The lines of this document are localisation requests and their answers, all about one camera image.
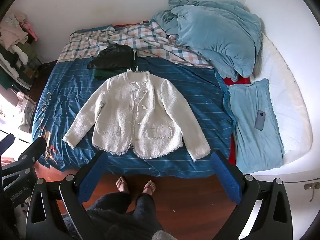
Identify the red cloth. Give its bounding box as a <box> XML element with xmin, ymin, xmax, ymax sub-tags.
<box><xmin>222</xmin><ymin>76</ymin><xmax>250</xmax><ymax>165</ymax></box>

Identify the light blue folded cloth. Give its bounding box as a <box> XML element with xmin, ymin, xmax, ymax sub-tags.
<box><xmin>216</xmin><ymin>77</ymin><xmax>285</xmax><ymax>173</ymax></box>

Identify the dark wooden nightstand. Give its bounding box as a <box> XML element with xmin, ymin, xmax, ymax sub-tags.
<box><xmin>31</xmin><ymin>60</ymin><xmax>58</xmax><ymax>103</ymax></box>

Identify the white mattress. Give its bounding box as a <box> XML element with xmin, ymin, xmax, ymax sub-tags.
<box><xmin>246</xmin><ymin>32</ymin><xmax>313</xmax><ymax>164</ymax></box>

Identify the plaid blanket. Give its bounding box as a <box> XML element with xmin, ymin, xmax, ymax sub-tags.
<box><xmin>57</xmin><ymin>21</ymin><xmax>214</xmax><ymax>68</ymax></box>

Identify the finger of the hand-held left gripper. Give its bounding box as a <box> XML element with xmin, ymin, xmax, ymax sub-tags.
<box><xmin>0</xmin><ymin>138</ymin><xmax>48</xmax><ymax>191</ymax></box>
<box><xmin>0</xmin><ymin>133</ymin><xmax>15</xmax><ymax>155</ymax></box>

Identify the white tote bag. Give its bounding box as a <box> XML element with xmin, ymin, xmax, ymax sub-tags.
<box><xmin>15</xmin><ymin>91</ymin><xmax>38</xmax><ymax>134</ymax></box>

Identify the black folded jacket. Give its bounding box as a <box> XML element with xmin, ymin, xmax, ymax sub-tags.
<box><xmin>87</xmin><ymin>44</ymin><xmax>139</xmax><ymax>71</ymax></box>

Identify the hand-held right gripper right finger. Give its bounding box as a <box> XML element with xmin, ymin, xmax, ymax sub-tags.
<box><xmin>210</xmin><ymin>150</ymin><xmax>293</xmax><ymax>240</ymax></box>

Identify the grey smartphone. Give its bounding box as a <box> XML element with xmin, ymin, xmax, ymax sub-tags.
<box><xmin>254</xmin><ymin>110</ymin><xmax>266</xmax><ymax>131</ymax></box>

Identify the metal wall fixture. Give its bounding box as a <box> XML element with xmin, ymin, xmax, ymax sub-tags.
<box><xmin>304</xmin><ymin>183</ymin><xmax>320</xmax><ymax>202</ymax></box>

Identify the blue striped bed sheet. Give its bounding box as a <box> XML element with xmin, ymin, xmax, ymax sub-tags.
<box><xmin>31</xmin><ymin>55</ymin><xmax>235</xmax><ymax>179</ymax></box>

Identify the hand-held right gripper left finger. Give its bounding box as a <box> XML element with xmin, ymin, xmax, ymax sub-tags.
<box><xmin>26</xmin><ymin>151</ymin><xmax>109</xmax><ymax>240</ymax></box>

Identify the light blue duvet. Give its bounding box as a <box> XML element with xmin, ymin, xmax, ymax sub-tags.
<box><xmin>151</xmin><ymin>0</ymin><xmax>262</xmax><ymax>82</ymax></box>

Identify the pile of clothes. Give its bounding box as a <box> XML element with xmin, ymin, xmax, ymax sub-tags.
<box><xmin>0</xmin><ymin>12</ymin><xmax>39</xmax><ymax>90</ymax></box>

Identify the green garment with white stripes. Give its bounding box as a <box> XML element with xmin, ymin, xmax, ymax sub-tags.
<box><xmin>93</xmin><ymin>51</ymin><xmax>140</xmax><ymax>81</ymax></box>

